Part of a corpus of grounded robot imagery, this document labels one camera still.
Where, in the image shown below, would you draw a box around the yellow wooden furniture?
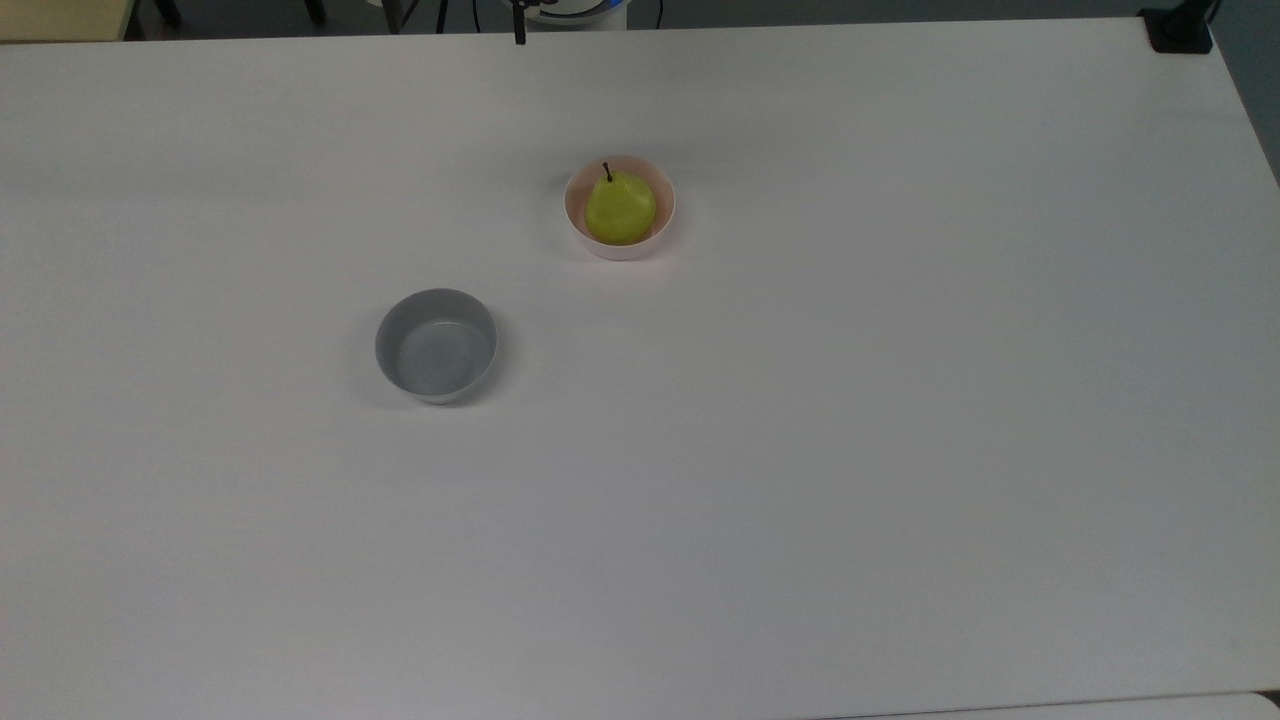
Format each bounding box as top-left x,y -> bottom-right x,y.
0,0 -> 138,44

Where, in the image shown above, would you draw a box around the black tripod legs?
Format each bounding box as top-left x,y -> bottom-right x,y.
380,0 -> 451,36

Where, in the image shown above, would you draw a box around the pink bowl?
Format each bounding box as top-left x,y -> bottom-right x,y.
564,154 -> 677,262

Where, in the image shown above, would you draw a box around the grey bowl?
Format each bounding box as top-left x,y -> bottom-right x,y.
375,288 -> 499,406

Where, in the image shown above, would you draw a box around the green pear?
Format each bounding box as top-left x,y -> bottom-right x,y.
584,162 -> 658,246

